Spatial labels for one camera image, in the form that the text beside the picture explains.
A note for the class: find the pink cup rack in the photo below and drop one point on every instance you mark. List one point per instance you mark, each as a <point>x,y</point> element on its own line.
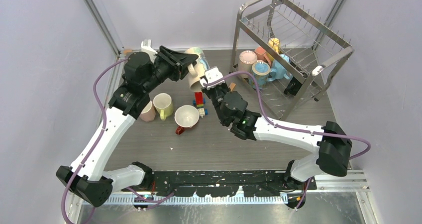
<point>246,60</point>

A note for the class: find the small yellow cup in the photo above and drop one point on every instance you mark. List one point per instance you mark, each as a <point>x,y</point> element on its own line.
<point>274,43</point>

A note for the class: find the dark red cup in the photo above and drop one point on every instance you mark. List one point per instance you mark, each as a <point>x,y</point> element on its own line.
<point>186,117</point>

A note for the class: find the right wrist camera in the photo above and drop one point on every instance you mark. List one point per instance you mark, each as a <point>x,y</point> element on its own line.
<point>211,78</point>

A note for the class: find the blue patterned mug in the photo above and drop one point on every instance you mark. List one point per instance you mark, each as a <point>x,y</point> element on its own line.
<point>263,74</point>

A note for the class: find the small salmon cup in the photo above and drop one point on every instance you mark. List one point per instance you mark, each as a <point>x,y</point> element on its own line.
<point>262,55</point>

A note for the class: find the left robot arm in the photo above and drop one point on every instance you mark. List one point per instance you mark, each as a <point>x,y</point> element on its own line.
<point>86,176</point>

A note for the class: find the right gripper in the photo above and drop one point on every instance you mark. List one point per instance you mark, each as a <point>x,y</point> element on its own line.
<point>208,92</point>

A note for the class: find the light blue cup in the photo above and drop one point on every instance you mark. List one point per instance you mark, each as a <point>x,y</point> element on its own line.
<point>278,71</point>

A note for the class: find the pink faceted mug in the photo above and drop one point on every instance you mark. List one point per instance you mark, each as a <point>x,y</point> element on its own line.
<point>148,113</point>

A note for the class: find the brown wooden block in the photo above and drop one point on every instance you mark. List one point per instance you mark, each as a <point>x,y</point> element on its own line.
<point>232,86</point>

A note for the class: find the pale yellow mug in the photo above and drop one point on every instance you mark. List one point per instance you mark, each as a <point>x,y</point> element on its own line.
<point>164,105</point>

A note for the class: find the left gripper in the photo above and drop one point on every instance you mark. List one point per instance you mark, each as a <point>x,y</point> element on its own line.
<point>176,60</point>

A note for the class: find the black glossy mug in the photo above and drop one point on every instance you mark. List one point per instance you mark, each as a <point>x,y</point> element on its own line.
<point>293,87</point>

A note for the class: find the cream floral mug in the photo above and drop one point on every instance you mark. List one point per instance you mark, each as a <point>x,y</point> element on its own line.
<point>195,72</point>

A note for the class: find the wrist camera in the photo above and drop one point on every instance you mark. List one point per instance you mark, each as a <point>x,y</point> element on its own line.
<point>211,78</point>
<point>146,46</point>

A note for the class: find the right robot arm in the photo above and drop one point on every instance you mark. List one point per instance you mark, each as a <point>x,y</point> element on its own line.
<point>329,148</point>

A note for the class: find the steel dish rack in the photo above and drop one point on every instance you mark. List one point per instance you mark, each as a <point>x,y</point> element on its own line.
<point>309,50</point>

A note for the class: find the red duplo block tower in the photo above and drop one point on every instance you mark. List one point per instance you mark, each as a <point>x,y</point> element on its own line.
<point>199,99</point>

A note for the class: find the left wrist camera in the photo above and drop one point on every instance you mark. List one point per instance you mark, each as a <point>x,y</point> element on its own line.
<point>146,46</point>

